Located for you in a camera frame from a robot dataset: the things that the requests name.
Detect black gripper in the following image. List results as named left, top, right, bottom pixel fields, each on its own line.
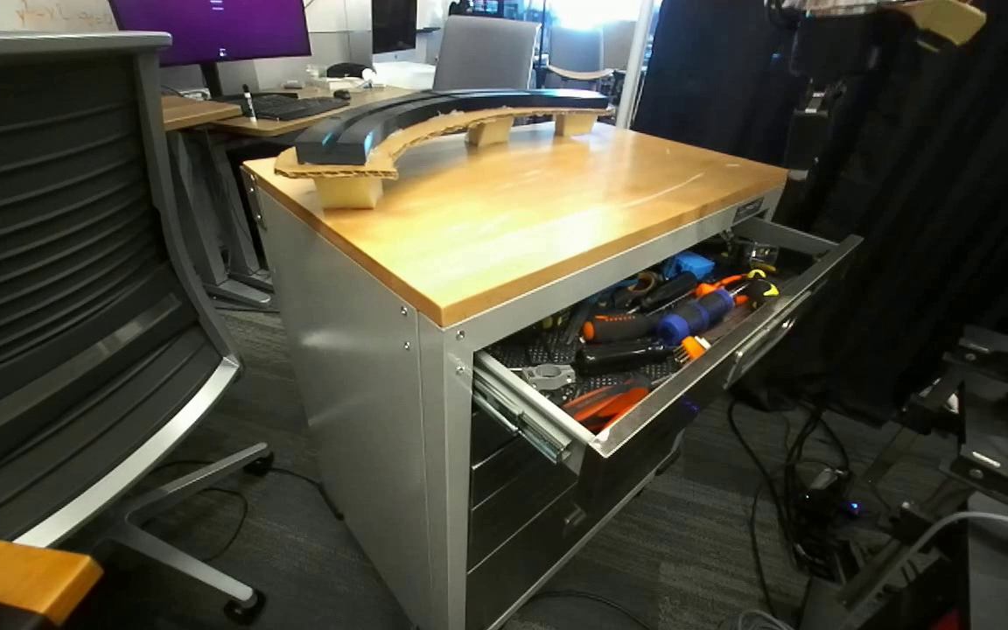
left=788, top=27, right=853, bottom=180

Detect grey metal tool drawer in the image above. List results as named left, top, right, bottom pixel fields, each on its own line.
left=468, top=217, right=871, bottom=472

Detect black curtain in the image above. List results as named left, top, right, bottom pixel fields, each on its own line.
left=634, top=0, right=1008, bottom=417

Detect blue plastic tool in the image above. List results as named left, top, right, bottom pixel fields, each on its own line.
left=665, top=250, right=723, bottom=284

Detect black perforated equipment platform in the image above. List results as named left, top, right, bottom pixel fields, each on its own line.
left=895, top=321, right=1008, bottom=630

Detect curved black strip on wood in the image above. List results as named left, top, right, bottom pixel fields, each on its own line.
left=273, top=84, right=618, bottom=213

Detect dark monitor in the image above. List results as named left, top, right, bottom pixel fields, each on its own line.
left=368, top=0, right=423, bottom=56

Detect grey cabinet with wooden top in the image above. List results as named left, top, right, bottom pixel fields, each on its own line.
left=241, top=118, right=796, bottom=630

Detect black keyboard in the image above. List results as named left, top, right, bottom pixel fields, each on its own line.
left=245, top=93, right=355, bottom=128

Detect monitor with purple screen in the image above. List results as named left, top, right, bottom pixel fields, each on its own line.
left=107, top=0, right=317, bottom=97

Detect wooden monitor desk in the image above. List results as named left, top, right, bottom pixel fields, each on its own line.
left=158, top=80, right=418, bottom=149

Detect grey office chair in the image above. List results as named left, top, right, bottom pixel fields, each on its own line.
left=0, top=27, right=278, bottom=626

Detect wooden desk corner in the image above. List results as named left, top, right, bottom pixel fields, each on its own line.
left=0, top=530, right=110, bottom=630

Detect yellow and black handled screwdriver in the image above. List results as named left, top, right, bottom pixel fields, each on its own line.
left=738, top=265, right=786, bottom=312

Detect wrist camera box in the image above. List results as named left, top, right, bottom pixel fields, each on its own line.
left=901, top=0, right=993, bottom=54

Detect blue-handled screwdriver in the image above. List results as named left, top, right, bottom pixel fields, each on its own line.
left=654, top=286, right=742, bottom=346

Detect yellow-orange handled screwdriver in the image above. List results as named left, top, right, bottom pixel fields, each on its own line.
left=674, top=332, right=719, bottom=366

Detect orange and black handled screwdriver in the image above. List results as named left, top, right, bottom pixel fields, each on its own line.
left=579, top=308, right=653, bottom=352

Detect black-handled tool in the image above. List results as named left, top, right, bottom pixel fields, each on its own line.
left=579, top=336, right=688, bottom=378

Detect orange-handled pliers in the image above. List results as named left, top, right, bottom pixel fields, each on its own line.
left=563, top=382, right=654, bottom=432

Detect black floor cable bundle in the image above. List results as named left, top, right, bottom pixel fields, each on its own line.
left=723, top=391, right=884, bottom=602

